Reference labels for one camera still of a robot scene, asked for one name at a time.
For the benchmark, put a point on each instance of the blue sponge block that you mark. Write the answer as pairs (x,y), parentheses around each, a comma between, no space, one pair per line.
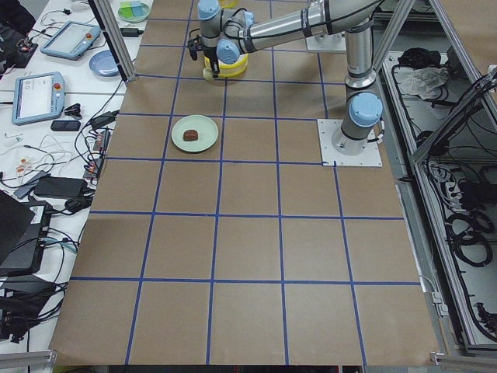
(136,9)

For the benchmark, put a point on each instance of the white crumpled cloth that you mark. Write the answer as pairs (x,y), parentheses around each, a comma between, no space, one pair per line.
(425,83)

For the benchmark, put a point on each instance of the black laptop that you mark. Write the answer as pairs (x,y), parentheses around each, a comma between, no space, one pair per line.
(24,225)

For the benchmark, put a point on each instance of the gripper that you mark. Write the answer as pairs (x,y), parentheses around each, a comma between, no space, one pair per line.
(213,54)

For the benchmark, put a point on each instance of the blue plate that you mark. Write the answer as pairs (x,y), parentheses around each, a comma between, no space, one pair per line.
(103,64)

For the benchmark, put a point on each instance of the clear green bowl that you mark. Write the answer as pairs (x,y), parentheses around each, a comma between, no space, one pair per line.
(146,12)

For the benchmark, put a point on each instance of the brown steamed bun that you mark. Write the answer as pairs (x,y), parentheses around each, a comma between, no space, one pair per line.
(190,135)

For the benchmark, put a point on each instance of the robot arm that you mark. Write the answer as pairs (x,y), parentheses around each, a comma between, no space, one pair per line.
(226,34)

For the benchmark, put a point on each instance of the black power brick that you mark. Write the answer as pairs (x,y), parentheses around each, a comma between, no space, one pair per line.
(59,187)

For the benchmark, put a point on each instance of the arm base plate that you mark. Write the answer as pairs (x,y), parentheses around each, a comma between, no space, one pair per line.
(339,150)
(333,44)

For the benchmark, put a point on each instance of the teach pendant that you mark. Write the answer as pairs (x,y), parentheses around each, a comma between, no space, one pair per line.
(38,98)
(71,41)

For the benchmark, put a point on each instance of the aluminium frame post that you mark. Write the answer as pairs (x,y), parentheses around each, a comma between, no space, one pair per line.
(103,13)

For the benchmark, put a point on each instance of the black power adapter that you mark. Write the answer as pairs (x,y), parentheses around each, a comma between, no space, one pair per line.
(130,32)

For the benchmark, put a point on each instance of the green sponge block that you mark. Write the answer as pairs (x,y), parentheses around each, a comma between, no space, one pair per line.
(125,10)

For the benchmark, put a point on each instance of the white steamed bun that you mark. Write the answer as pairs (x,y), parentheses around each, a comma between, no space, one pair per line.
(208,75)

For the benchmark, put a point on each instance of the near teach pendant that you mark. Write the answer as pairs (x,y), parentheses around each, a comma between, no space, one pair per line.
(38,98)

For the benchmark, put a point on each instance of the yellow bamboo steamer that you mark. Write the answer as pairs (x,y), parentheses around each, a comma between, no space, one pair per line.
(228,4)
(230,70)

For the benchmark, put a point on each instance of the far teach pendant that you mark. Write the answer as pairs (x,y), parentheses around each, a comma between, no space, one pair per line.
(71,41)

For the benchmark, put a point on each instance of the light green plate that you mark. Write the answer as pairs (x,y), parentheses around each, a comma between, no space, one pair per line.
(206,127)

